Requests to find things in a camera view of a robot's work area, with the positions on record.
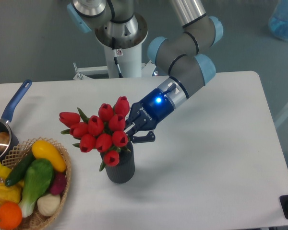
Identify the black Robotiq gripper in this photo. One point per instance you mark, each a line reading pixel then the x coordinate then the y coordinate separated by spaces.
pixel 147 113

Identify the woven wicker basket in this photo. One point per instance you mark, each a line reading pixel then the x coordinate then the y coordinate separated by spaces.
pixel 37 221

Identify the purple red onion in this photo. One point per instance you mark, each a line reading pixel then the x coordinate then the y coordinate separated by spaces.
pixel 59 184

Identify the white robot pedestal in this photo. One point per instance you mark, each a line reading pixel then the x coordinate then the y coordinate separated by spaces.
pixel 122 43

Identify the green bok choy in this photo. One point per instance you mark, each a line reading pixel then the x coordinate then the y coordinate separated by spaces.
pixel 37 180

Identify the yellow squash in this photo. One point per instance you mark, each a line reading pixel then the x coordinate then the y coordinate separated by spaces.
pixel 42 149

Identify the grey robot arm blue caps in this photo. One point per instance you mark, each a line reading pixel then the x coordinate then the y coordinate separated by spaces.
pixel 187 68

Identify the small yellow pepper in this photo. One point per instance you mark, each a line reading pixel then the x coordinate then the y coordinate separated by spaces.
pixel 4 171

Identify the white garlic bulb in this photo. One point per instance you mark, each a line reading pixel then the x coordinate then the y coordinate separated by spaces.
pixel 47 205

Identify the yellow gourd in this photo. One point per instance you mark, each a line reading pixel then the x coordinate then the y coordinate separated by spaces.
pixel 10 194

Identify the blue handled saucepan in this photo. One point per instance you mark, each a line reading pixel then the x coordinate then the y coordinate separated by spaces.
pixel 7 116

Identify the dark green cucumber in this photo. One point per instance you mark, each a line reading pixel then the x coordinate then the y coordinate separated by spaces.
pixel 19 171

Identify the dark grey ribbed vase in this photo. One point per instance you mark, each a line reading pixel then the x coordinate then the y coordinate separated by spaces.
pixel 119 163

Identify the orange fruit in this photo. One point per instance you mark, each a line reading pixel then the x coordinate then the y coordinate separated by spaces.
pixel 10 216

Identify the blue translucent plastic bag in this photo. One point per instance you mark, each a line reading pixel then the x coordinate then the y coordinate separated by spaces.
pixel 278 22

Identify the white metal base frame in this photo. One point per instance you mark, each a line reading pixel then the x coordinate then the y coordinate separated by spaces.
pixel 101 72

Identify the red tulip bouquet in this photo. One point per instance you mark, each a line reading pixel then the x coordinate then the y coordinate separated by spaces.
pixel 103 132

